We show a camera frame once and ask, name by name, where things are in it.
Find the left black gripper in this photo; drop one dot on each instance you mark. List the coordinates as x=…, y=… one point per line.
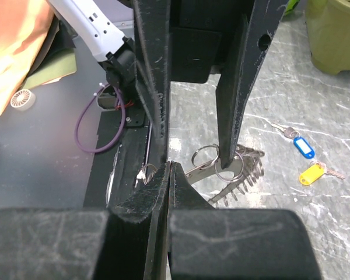
x=206, y=37

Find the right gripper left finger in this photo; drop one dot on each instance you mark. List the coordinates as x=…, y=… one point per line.
x=127, y=241

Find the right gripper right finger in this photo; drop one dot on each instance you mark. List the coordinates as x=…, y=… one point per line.
x=240, y=243

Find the blue tag key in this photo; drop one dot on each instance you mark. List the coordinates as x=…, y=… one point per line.
x=299, y=142

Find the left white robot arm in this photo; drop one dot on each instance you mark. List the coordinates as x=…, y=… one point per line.
x=111, y=48

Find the yellow tag key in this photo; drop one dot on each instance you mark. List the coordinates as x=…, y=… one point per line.
x=315, y=171

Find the olive green plastic bin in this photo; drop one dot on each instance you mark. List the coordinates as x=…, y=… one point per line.
x=328, y=29

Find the orange cloth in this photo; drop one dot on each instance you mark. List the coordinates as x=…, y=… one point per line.
x=24, y=26

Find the small white fan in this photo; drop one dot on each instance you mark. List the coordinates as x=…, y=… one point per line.
x=23, y=100

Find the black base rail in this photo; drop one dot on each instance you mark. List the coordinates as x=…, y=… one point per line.
x=113, y=174

